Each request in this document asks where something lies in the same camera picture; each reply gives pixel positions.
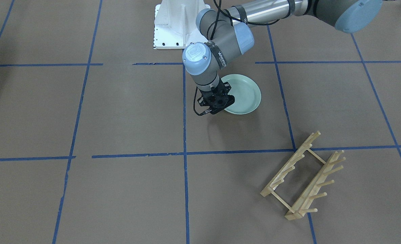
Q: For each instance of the wooden plate rack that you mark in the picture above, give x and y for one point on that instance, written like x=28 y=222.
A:
x=312 y=174

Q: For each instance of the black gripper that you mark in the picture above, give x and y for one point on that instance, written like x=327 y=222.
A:
x=228 y=90

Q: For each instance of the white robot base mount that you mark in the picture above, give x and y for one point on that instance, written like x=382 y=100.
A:
x=175 y=23

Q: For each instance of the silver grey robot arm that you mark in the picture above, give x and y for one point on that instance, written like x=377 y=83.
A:
x=228 y=36

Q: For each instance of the light green plate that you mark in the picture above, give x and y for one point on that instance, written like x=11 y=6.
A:
x=246 y=92

